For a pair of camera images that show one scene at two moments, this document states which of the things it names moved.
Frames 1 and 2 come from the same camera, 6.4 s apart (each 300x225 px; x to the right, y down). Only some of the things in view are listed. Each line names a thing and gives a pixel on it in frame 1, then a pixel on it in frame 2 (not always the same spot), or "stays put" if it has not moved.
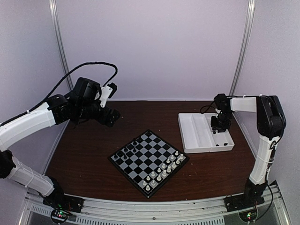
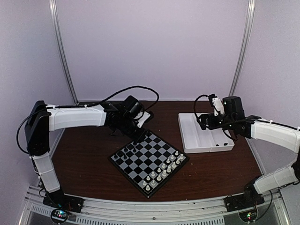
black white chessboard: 148,161 stays put
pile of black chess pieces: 225,144 stays put
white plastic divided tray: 197,135 stays put
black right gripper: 220,129 -> 209,116
